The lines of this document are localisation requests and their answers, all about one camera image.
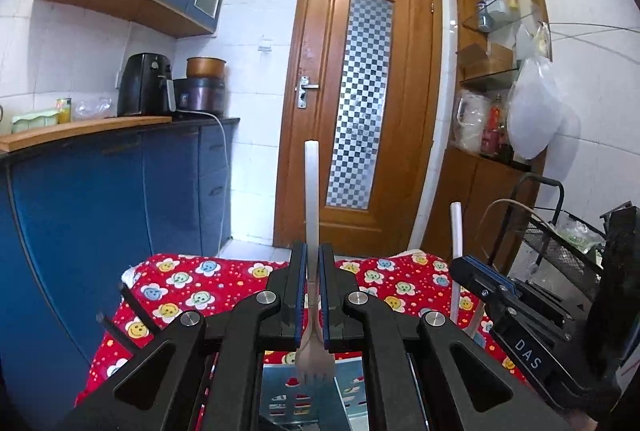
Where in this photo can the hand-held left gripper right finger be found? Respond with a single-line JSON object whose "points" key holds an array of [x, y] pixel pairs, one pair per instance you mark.
{"points": [[325, 281]]}

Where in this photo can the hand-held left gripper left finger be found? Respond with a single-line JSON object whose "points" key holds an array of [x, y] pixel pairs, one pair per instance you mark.
{"points": [[301, 281]]}

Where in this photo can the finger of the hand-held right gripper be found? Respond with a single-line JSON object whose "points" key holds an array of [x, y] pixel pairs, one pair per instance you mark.
{"points": [[480, 276]]}

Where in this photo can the light blue utensil holder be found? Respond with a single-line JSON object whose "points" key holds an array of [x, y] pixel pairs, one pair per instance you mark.
{"points": [[315, 406]]}

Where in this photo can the black metal cart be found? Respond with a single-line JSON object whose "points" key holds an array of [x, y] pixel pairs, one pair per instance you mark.
{"points": [[550, 251]]}

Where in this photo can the wooden niche shelf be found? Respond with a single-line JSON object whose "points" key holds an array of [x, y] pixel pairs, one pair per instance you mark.
{"points": [[465, 191]]}

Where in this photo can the red smiley flower tablecloth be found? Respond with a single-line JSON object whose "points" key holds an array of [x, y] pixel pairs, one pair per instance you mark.
{"points": [[200, 276]]}

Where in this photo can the red bottle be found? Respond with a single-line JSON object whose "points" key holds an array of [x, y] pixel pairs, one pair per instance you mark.
{"points": [[492, 128]]}

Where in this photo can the white sack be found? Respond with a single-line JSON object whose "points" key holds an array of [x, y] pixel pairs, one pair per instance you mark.
{"points": [[470, 121]]}

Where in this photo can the black chopstick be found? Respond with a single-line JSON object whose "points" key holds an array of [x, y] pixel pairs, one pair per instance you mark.
{"points": [[117, 333], [145, 308]]}

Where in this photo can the white plastic bag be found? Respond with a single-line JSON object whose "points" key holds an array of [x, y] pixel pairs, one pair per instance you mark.
{"points": [[537, 106]]}

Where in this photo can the dark rice cooker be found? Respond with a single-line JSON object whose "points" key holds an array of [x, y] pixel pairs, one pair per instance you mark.
{"points": [[200, 96]]}

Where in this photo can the blue base cabinet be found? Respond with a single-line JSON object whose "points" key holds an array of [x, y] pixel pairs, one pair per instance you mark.
{"points": [[100, 201]]}

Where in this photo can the wooden door with checkered glass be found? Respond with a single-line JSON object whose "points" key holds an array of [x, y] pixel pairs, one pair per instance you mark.
{"points": [[320, 61]]}

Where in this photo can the cardboard box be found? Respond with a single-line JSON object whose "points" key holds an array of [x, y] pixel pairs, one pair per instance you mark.
{"points": [[485, 56]]}

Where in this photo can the brown pot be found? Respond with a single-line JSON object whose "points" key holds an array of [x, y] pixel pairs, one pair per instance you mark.
{"points": [[206, 67]]}

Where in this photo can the black air fryer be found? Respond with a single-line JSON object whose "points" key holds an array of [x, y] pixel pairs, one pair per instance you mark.
{"points": [[145, 83]]}

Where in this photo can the grey blue jar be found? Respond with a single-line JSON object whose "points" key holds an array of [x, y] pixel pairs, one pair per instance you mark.
{"points": [[484, 17]]}

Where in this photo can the clear plastic bag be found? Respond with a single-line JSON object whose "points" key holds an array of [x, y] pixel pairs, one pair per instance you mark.
{"points": [[92, 108]]}

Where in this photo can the yellow jar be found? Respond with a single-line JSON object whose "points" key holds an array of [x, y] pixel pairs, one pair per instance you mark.
{"points": [[64, 111]]}

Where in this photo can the green box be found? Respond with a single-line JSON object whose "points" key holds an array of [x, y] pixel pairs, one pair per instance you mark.
{"points": [[35, 121]]}

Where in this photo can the white wall socket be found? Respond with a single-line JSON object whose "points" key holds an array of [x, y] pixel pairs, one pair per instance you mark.
{"points": [[266, 46]]}

